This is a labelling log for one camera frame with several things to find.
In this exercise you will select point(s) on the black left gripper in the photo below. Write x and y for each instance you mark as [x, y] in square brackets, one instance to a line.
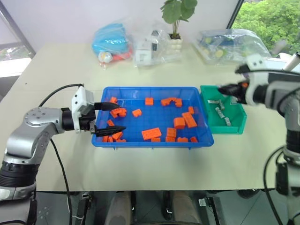
[86, 122]

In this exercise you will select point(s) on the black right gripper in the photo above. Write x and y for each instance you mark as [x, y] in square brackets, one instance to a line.
[243, 92]

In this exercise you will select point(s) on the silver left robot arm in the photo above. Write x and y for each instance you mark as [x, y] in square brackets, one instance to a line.
[35, 119]

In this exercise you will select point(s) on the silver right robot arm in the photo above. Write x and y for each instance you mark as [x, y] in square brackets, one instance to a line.
[276, 93]

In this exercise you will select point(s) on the green plastic bin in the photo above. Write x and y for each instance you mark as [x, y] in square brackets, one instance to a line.
[232, 127]

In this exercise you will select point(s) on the blue plastic bin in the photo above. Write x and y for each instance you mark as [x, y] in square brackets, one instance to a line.
[152, 119]

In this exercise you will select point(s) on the small orange toy brick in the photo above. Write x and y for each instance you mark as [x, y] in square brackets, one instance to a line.
[155, 139]
[114, 100]
[194, 139]
[137, 113]
[149, 101]
[110, 122]
[191, 110]

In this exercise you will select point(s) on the silver battery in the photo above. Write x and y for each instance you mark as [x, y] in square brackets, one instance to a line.
[221, 105]
[227, 121]
[212, 101]
[219, 113]

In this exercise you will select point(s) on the long orange toy brick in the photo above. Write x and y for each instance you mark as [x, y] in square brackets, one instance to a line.
[152, 134]
[190, 120]

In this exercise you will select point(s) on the clear bag with toy food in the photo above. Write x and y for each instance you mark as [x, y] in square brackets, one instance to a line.
[225, 44]

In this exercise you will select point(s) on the white toy ball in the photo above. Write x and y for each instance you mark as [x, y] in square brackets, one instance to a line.
[104, 57]

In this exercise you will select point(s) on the red orange toy piece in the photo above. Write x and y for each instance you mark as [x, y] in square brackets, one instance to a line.
[122, 56]

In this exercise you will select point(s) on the white cylinder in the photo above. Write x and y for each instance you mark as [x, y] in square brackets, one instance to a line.
[292, 61]

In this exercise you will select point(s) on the white plant pot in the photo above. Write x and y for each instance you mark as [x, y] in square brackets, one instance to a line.
[175, 44]

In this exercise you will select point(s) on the bag with blue toy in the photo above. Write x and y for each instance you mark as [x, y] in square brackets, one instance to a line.
[110, 39]

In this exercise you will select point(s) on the metal table clamp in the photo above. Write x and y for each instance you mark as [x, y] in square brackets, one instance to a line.
[84, 196]
[203, 202]

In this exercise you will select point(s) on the clear bag with white boxes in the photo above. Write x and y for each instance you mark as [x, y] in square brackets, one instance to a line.
[150, 47]

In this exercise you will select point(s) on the tan rounded shape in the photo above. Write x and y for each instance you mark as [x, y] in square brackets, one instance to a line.
[117, 208]
[185, 207]

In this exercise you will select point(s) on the green leafy plant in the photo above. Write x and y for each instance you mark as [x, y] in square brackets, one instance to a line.
[178, 10]

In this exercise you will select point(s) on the dark rounded shape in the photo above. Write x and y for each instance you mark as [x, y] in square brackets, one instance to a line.
[248, 193]

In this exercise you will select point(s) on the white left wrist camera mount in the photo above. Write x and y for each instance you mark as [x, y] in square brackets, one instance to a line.
[80, 103]

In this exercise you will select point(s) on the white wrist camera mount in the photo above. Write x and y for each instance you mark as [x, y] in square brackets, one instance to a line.
[255, 63]
[80, 103]

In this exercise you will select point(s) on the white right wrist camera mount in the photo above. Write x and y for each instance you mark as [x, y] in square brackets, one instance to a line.
[255, 63]

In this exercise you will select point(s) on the dark window frame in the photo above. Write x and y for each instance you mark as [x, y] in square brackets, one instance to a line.
[16, 25]

